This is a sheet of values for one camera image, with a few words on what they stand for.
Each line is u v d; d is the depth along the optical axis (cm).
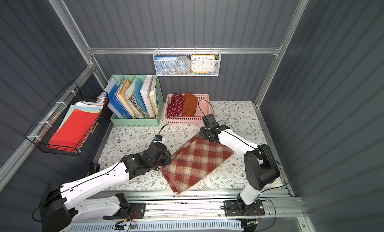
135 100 97
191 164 86
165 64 84
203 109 117
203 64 88
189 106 113
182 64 91
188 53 89
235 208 72
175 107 111
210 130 68
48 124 64
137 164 54
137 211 74
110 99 94
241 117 112
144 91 94
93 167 85
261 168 47
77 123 75
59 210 38
